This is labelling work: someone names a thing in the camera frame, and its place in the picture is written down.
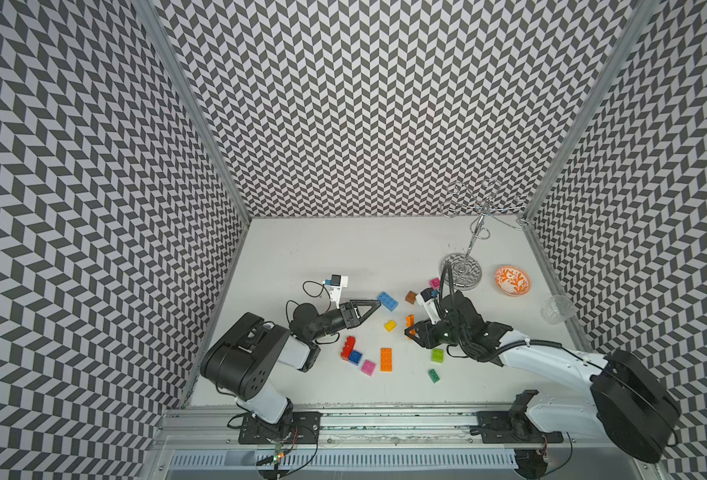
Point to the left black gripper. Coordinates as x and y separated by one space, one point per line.
353 313

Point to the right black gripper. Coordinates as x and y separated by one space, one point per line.
425 335

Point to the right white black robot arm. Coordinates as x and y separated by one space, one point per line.
613 396

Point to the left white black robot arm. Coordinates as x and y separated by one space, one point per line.
241 361

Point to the light blue lego plate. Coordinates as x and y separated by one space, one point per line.
387 301

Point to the orange long lego brick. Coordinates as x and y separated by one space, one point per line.
386 360

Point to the red stacked lego brick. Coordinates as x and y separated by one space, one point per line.
348 348

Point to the lime green lego brick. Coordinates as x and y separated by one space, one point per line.
437 356

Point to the blue small lego brick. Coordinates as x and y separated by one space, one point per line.
355 357

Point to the pink lego brick near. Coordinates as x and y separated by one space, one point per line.
368 367

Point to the dark green lego brick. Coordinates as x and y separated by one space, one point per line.
433 375

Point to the silver metal jewelry stand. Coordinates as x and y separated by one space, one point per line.
484 203

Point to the orange patterned small plate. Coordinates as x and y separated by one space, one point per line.
512 281

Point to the clear glass cup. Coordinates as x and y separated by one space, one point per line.
558 309

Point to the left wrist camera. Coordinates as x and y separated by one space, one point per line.
335 286

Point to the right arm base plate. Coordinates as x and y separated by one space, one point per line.
503 427

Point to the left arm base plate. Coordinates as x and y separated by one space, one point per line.
300 428

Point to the white ribbed cable duct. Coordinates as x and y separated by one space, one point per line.
347 460

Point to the aluminium front rail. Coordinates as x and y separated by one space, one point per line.
368 426

